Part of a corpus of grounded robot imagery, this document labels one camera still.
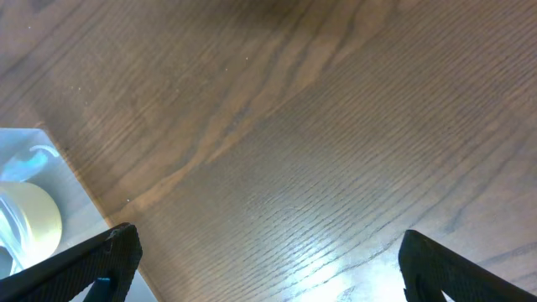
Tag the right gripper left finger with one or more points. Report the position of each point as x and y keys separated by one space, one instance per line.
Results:
x=104 y=264

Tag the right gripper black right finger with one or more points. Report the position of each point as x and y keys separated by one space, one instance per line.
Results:
x=432 y=272

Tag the yellow plastic bowl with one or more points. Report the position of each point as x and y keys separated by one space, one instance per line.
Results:
x=31 y=226

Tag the clear plastic storage container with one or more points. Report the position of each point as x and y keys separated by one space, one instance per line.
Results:
x=28 y=155

